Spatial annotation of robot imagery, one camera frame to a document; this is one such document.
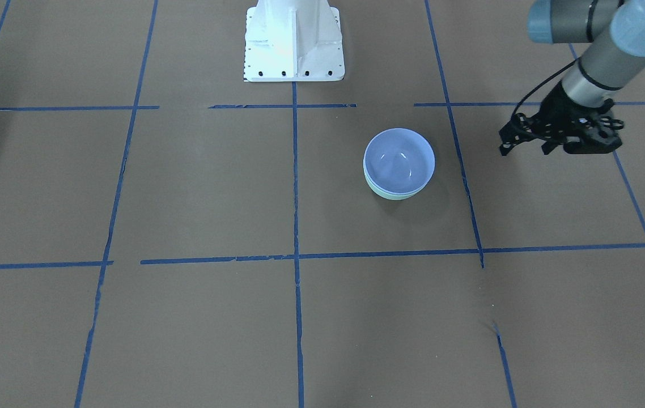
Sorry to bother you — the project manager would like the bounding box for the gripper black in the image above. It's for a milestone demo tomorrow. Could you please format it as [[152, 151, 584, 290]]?
[[498, 82, 584, 156]]

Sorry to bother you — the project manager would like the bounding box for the blue bowl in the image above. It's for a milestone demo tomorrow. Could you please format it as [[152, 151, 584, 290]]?
[[362, 127, 436, 193]]

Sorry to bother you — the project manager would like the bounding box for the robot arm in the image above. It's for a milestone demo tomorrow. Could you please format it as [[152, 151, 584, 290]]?
[[499, 1, 645, 156]]

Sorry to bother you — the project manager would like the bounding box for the green bowl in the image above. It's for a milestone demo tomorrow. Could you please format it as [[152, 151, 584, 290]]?
[[366, 178, 428, 201]]

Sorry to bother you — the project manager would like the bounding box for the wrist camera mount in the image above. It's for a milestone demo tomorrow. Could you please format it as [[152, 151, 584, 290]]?
[[563, 98, 625, 155]]

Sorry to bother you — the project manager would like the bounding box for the white pedestal base plate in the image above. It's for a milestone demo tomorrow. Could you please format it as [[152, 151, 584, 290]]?
[[243, 1, 346, 82]]

